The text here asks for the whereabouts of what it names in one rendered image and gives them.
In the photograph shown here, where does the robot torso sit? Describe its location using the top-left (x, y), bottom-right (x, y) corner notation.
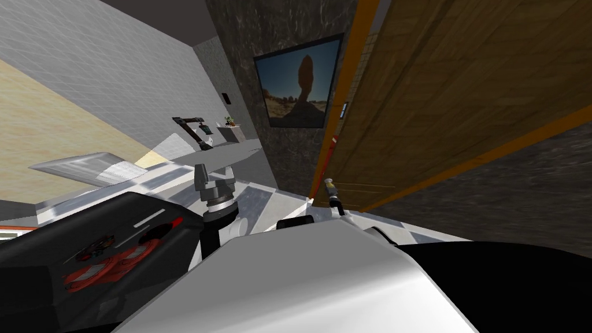
top-left (112, 216), bottom-right (478, 333)

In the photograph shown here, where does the pale grey flat table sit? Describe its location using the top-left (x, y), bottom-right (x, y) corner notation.
top-left (29, 151), bottom-right (150, 188)

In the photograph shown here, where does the framed desert rock picture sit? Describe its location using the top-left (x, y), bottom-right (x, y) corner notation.
top-left (253, 32), bottom-right (345, 130)

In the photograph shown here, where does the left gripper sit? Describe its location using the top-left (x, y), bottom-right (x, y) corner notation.
top-left (194, 164), bottom-right (236, 204)

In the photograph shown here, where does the brown wooden door leaf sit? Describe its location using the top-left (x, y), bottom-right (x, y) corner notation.
top-left (312, 0), bottom-right (592, 213)

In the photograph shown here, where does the grey cabinet with plant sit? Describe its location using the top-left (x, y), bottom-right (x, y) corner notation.
top-left (216, 115), bottom-right (247, 144)

